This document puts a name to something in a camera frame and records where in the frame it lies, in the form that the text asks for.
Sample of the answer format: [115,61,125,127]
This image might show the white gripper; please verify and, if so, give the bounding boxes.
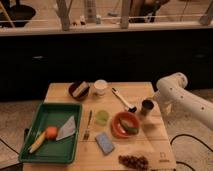
[153,93,172,115]

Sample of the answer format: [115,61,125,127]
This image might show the dark metal cup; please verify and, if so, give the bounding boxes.
[141,100,154,116]

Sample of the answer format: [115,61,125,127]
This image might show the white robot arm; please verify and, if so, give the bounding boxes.
[153,72,213,131]

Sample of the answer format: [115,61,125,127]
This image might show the orange bowl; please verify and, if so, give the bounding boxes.
[111,112,140,138]

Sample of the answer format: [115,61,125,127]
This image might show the green vegetable in bowl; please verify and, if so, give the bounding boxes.
[120,120,139,135]

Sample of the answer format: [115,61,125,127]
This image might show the green plastic cup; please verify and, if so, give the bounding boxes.
[96,110,109,126]

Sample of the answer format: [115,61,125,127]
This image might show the white paper cup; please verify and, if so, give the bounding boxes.
[94,79,108,96]

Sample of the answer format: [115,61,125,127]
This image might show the bunch of dark grapes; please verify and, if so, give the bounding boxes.
[118,155,148,171]

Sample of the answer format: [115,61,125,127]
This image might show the blue sponge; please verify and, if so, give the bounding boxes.
[95,132,115,155]

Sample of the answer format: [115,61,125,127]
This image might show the metal fork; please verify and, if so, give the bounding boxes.
[83,110,93,140]

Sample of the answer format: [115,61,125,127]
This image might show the grey folded cloth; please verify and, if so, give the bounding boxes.
[56,116,76,141]

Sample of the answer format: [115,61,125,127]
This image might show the green plastic tray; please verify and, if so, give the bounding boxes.
[19,103,82,164]

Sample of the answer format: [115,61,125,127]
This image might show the orange fruit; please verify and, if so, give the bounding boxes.
[45,126,58,140]

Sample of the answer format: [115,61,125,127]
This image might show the yellow corn cob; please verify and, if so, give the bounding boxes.
[29,132,45,153]

